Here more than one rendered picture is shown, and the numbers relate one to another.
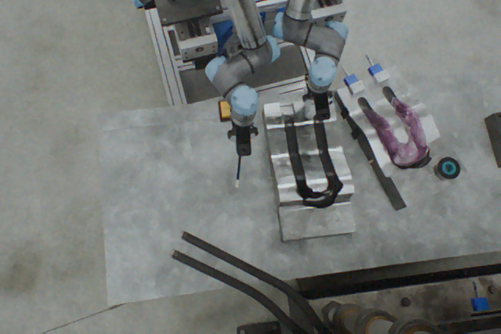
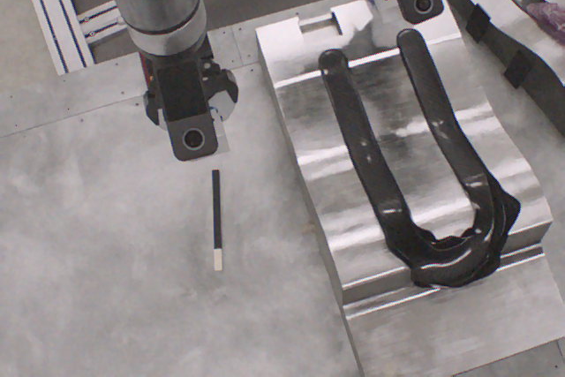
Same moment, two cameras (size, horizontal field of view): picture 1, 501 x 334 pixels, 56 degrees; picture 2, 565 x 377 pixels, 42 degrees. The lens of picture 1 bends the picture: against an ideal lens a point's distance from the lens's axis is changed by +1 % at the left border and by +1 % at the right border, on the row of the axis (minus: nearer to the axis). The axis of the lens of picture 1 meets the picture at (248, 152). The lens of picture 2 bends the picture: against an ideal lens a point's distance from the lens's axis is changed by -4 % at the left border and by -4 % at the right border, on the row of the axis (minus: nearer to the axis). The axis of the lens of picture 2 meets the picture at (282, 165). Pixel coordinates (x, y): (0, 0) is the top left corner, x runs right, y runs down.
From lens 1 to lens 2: 0.75 m
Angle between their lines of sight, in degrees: 6
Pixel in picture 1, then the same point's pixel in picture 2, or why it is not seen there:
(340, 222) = (527, 316)
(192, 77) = (118, 52)
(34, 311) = not seen: outside the picture
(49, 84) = not seen: outside the picture
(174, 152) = (41, 203)
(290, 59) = not seen: outside the picture
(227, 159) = (182, 197)
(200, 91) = not seen: hidden behind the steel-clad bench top
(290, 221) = (385, 341)
